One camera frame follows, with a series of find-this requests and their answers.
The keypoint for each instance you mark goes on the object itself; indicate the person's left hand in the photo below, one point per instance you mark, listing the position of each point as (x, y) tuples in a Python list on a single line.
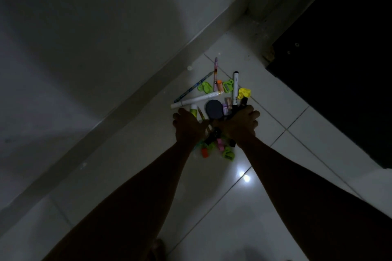
[(188, 127)]

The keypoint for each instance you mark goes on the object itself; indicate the person's right hand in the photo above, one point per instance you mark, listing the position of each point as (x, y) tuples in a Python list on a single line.
[(239, 127)]

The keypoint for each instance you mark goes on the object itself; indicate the person's left fingers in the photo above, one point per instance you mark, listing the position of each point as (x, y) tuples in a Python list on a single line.
[(180, 115)]

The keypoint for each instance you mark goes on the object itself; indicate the person's right fingers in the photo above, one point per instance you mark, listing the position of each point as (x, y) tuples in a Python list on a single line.
[(249, 114)]

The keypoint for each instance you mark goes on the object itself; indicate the person's right forearm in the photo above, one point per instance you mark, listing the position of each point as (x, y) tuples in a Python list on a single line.
[(309, 205)]

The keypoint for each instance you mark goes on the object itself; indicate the person's left forearm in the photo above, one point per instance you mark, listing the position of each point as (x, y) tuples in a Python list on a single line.
[(131, 205)]

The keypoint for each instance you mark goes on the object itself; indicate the black binder clip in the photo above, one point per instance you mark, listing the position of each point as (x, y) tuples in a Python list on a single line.
[(243, 102)]

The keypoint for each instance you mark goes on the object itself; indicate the white and green glue stick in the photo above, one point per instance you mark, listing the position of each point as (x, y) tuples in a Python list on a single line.
[(194, 110)]

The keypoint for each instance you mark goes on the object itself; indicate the wooden pencil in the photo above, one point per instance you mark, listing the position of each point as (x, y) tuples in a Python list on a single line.
[(202, 114)]

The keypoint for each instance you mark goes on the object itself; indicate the yellow binder clip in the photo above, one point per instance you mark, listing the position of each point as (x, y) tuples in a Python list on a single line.
[(244, 93)]

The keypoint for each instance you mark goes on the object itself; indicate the long white marker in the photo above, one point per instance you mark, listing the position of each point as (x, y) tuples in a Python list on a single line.
[(196, 99)]

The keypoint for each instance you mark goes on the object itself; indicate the small beige eraser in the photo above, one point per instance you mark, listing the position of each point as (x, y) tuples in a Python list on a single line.
[(228, 103)]

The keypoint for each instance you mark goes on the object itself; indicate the small pink eraser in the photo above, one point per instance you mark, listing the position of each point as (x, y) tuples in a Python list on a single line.
[(225, 109)]

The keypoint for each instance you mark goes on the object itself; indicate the white marker with black cap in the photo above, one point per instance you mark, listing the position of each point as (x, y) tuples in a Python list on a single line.
[(235, 89)]

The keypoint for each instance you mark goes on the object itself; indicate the blue patterned pencil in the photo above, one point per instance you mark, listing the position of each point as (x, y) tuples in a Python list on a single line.
[(194, 87)]

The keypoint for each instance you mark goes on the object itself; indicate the dark round disc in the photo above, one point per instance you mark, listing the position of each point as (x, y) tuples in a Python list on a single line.
[(213, 109)]

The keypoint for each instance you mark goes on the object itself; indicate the green pencil sharpener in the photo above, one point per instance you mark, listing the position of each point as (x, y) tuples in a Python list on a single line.
[(205, 87), (228, 85), (228, 154)]

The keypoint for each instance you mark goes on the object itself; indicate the small orange eraser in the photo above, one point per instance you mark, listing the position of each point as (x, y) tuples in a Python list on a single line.
[(220, 85)]

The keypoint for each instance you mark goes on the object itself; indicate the small green eraser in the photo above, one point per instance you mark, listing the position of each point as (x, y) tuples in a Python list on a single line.
[(211, 146)]

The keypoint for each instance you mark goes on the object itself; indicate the orange highlighter cap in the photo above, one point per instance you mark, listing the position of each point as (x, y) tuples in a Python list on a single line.
[(205, 152)]

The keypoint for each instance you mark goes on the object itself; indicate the pink patterned pencil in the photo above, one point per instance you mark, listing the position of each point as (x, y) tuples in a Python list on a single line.
[(215, 71)]

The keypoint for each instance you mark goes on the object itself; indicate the dark door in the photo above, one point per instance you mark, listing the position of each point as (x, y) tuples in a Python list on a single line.
[(343, 56)]

